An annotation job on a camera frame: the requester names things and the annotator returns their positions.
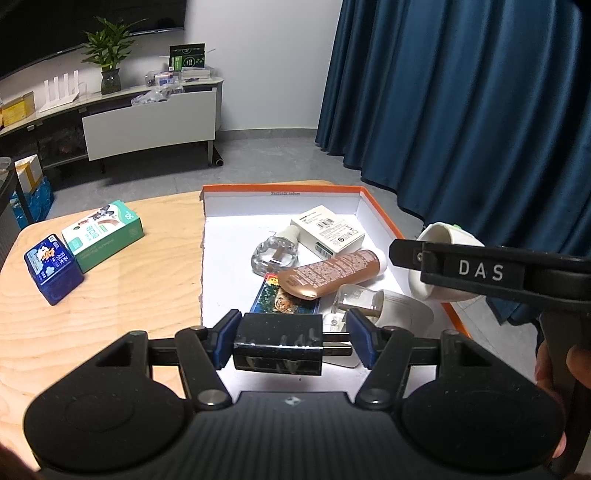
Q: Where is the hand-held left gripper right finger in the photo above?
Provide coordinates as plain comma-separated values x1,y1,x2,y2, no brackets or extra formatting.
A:
346,308,485,409

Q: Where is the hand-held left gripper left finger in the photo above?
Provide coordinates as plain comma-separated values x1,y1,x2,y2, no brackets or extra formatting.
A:
95,310,243,411

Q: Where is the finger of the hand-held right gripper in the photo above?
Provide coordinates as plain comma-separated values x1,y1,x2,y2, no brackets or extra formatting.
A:
389,239,426,272

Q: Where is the white wall charger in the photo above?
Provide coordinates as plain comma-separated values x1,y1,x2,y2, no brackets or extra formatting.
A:
322,313,363,368

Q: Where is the white plug-in mosquito repeller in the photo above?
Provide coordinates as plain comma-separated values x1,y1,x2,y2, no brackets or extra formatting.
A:
407,222,488,303

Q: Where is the black wall charger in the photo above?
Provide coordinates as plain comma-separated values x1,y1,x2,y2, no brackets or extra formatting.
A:
232,312,354,377

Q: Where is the white tray with orange rim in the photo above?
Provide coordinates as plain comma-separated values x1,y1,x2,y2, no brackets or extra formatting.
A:
199,184,472,393

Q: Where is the person's right hand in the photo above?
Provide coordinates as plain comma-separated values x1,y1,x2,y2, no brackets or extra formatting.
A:
536,342,591,391

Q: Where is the white rounded plastic device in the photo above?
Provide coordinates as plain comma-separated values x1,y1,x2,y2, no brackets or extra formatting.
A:
376,290,435,340

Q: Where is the colourful card box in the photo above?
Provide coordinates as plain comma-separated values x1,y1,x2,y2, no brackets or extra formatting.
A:
249,272,321,315

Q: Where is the brown cosmetic tube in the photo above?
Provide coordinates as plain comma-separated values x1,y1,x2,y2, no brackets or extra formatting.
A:
277,249,389,300

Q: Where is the white charger carton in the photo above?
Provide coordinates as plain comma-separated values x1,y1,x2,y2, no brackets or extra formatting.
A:
290,205,365,259

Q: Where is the heart-shaped clear bottle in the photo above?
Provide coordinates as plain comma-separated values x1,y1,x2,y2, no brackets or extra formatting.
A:
250,219,303,278

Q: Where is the blue curtain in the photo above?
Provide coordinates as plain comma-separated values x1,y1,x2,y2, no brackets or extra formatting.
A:
315,0,591,324

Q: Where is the green and white carton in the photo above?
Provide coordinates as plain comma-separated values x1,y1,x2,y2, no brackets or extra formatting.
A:
61,200,145,273

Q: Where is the blue tissue box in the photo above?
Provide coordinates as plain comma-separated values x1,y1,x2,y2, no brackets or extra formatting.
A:
24,232,85,306

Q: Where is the black table with ribbed base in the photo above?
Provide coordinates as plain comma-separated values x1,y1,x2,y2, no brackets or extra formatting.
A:
0,157,21,268

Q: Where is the clear plastic bag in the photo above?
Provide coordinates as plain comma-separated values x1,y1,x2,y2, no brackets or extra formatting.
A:
130,88,185,106

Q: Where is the cardboard box with yellow tape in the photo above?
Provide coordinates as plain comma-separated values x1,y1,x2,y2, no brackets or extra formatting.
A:
14,154,47,195

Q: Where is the small clear plastic box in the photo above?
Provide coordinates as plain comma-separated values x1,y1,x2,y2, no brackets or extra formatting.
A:
145,69,181,88

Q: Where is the television cabinet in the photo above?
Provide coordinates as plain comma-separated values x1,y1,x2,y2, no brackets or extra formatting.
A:
0,76,225,171

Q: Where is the potted plant in dark vase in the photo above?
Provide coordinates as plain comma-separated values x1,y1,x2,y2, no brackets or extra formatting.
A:
82,16,148,95

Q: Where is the green and black box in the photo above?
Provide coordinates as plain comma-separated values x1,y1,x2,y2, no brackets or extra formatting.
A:
168,43,206,75

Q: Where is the white router with antennas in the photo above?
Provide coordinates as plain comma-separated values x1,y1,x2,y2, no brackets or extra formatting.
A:
37,68,88,114

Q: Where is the black television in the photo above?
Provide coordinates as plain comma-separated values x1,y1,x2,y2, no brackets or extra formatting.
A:
0,0,188,79

